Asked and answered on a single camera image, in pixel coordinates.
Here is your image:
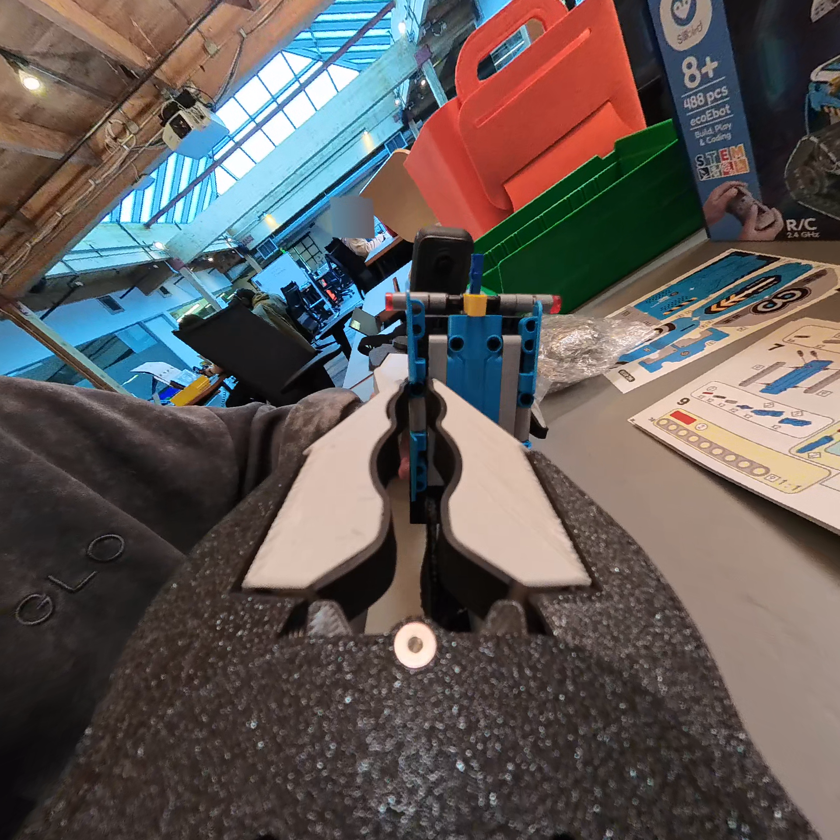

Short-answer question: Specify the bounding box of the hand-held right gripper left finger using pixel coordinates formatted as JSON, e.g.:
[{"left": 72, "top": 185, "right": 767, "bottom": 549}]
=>
[{"left": 243, "top": 381, "right": 418, "bottom": 618}]

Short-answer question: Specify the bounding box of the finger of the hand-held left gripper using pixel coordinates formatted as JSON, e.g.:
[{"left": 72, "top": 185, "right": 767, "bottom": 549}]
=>
[{"left": 372, "top": 344, "right": 410, "bottom": 395}]

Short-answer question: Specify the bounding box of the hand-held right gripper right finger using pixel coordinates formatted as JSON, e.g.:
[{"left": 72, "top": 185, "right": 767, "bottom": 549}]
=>
[{"left": 428, "top": 378, "right": 592, "bottom": 620}]

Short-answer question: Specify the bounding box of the grey blue toy brick assembly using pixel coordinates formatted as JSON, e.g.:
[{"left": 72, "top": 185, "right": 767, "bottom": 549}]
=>
[{"left": 392, "top": 254, "right": 563, "bottom": 526}]

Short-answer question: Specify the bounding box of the person's left forearm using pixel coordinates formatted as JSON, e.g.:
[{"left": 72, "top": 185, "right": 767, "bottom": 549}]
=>
[{"left": 158, "top": 388, "right": 358, "bottom": 526}]

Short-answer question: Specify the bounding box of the grey desk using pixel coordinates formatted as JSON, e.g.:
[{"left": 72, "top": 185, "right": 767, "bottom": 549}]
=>
[{"left": 355, "top": 237, "right": 840, "bottom": 840}]

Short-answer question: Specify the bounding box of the tan board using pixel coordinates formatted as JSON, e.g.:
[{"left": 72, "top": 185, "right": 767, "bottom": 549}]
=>
[{"left": 361, "top": 149, "right": 447, "bottom": 244}]

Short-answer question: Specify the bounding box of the black office chair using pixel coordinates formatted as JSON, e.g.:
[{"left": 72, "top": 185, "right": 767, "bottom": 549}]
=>
[{"left": 175, "top": 305, "right": 342, "bottom": 405}]

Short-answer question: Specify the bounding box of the green plastic bin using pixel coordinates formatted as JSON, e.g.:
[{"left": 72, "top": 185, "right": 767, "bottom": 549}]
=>
[{"left": 473, "top": 121, "right": 716, "bottom": 313}]

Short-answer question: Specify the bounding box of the crumpled clear plastic bag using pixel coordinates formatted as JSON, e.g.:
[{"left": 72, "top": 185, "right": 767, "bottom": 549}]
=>
[{"left": 532, "top": 313, "right": 644, "bottom": 395}]

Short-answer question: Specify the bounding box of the orange plastic carrier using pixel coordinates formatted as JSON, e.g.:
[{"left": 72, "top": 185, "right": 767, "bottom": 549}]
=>
[{"left": 405, "top": 0, "right": 648, "bottom": 237}]

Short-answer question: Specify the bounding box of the brick instruction booklet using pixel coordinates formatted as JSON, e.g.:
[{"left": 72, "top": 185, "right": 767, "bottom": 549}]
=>
[{"left": 630, "top": 319, "right": 840, "bottom": 532}]

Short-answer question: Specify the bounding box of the black ceiling spotlight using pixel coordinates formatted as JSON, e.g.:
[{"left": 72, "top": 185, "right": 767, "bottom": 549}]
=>
[{"left": 158, "top": 87, "right": 217, "bottom": 153}]

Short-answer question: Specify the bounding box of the blue sticker sheet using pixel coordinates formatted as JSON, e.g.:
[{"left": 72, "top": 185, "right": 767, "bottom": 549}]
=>
[{"left": 604, "top": 250, "right": 840, "bottom": 395}]

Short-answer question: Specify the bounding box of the toy robot kit box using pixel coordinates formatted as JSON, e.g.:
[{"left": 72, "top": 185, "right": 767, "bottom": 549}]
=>
[{"left": 650, "top": 0, "right": 840, "bottom": 244}]

